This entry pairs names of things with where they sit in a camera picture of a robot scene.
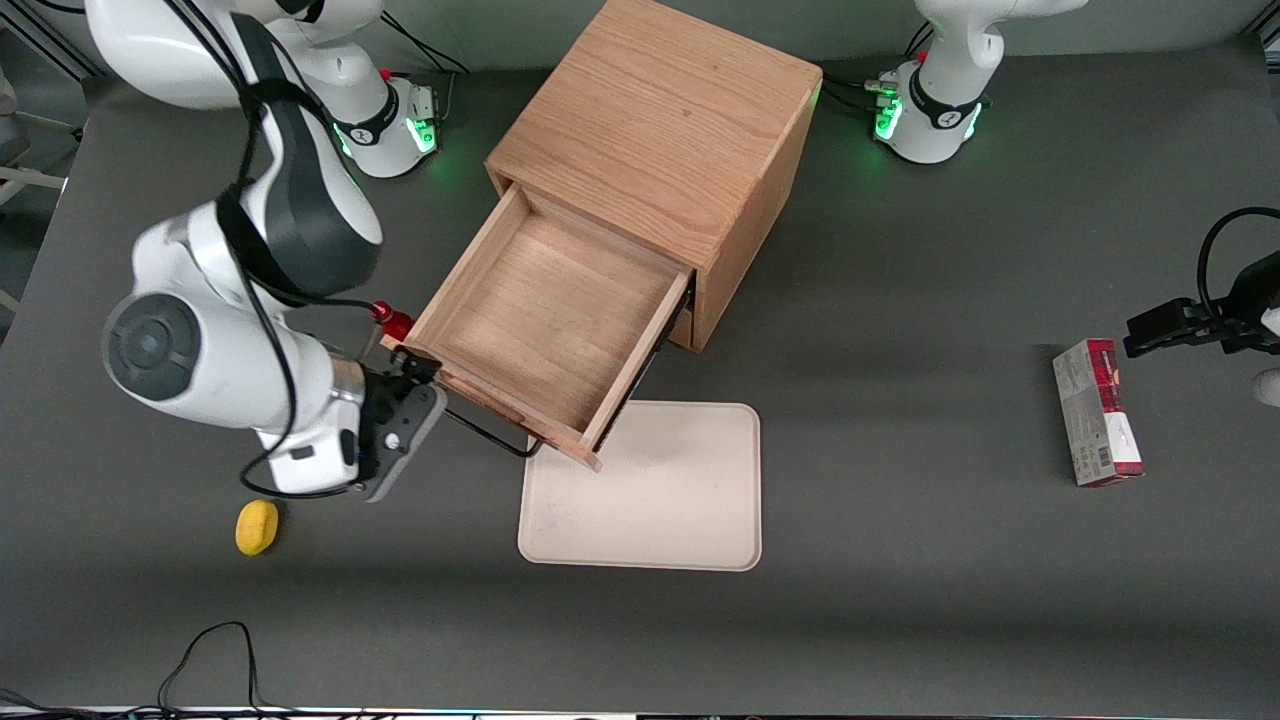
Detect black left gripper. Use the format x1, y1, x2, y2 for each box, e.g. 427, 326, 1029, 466
1124, 255, 1280, 359

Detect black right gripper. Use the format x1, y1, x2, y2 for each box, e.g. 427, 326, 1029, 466
360, 348, 444, 403

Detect wooden drawer cabinet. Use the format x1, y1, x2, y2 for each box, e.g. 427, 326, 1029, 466
485, 0, 823, 353

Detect red drink bottle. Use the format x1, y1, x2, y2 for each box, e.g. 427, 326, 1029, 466
371, 300, 415, 342

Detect red and grey carton box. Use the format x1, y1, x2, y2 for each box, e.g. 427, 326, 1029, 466
1052, 338, 1146, 488

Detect yellow lemon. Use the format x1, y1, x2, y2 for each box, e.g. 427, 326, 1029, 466
235, 499, 280, 557

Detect beige plastic tray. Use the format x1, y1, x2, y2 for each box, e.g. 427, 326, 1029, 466
517, 402, 763, 573

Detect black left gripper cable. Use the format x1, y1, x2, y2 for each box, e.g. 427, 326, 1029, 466
1197, 206, 1280, 323

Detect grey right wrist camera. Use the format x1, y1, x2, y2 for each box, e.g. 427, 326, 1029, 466
348, 385, 448, 504

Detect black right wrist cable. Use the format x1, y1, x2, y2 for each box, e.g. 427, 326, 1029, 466
160, 0, 401, 501

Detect black right arm base cables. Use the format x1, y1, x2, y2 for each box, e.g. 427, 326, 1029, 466
378, 10, 473, 129

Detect black arm base cables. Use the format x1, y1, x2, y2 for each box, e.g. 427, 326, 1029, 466
825, 20, 936, 119
378, 10, 473, 129

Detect black looped cable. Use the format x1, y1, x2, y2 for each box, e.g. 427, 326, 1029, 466
158, 621, 301, 717

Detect black left arm base cables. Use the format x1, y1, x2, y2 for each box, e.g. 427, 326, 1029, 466
825, 20, 936, 119

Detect aluminium frame rail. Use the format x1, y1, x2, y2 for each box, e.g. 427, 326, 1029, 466
0, 0, 103, 83

